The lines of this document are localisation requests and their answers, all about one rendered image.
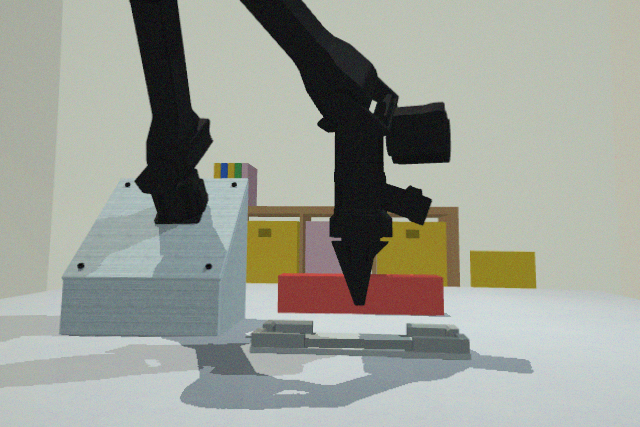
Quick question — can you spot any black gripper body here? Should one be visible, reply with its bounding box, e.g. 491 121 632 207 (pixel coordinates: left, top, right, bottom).
329 163 392 241

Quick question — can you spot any red long block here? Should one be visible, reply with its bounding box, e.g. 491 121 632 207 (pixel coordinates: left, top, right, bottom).
278 273 444 316

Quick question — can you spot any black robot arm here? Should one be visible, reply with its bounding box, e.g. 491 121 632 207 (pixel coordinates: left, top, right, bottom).
129 0 451 226

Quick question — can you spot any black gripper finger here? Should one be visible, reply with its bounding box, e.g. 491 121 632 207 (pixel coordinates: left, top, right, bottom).
331 241 389 305

